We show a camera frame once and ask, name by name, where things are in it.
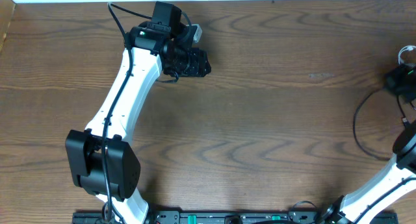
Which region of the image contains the white usb cable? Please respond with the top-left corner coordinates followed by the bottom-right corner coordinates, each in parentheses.
top-left (397, 45), bottom-right (416, 66)

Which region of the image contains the black usb cable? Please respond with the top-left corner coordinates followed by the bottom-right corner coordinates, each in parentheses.
top-left (352, 87), bottom-right (411, 162)

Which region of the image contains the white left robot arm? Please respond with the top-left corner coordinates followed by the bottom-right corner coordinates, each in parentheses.
top-left (65, 24), bottom-right (211, 223)

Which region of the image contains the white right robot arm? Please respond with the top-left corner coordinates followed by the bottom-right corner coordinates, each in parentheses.
top-left (317, 122), bottom-right (415, 223)

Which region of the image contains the wooden side panel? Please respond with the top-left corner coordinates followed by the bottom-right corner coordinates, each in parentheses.
top-left (0, 0), bottom-right (16, 49)

